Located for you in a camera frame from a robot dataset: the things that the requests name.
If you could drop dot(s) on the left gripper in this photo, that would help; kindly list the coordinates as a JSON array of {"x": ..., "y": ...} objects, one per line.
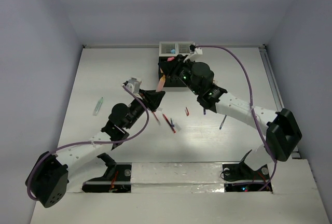
[{"x": 150, "y": 98}]

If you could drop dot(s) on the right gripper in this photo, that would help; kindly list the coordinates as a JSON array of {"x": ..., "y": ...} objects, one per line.
[{"x": 172, "y": 68}]

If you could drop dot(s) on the orange highlighter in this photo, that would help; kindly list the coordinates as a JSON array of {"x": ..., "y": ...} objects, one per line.
[{"x": 160, "y": 84}]

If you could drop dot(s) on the green highlighter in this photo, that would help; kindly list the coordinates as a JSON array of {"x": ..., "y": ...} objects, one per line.
[{"x": 98, "y": 106}]

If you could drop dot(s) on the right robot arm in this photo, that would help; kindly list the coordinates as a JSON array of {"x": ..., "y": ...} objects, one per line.
[{"x": 279, "y": 128}]

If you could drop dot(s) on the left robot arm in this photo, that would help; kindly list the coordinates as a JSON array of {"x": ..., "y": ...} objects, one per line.
[{"x": 49, "y": 177}]

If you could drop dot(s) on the black slotted organizer box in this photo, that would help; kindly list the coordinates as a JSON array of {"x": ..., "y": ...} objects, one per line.
[{"x": 171, "y": 78}]

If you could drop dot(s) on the dark red gel pen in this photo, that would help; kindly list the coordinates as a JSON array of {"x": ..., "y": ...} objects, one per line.
[{"x": 169, "y": 123}]

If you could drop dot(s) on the white slotted organizer box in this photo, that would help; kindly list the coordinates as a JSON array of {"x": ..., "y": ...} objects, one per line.
[{"x": 181, "y": 47}]

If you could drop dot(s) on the clear cap near pens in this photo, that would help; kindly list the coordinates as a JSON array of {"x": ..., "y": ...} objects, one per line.
[{"x": 177, "y": 126}]

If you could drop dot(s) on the blue ballpoint pen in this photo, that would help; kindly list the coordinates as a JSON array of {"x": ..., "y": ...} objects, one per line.
[{"x": 223, "y": 121}]

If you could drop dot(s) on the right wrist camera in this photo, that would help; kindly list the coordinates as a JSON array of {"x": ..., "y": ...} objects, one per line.
[{"x": 195, "y": 51}]

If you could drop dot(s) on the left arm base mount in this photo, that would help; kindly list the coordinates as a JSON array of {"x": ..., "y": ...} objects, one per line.
[{"x": 116, "y": 179}]

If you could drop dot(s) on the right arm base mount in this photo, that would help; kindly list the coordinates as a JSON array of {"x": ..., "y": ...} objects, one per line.
[{"x": 239, "y": 177}]

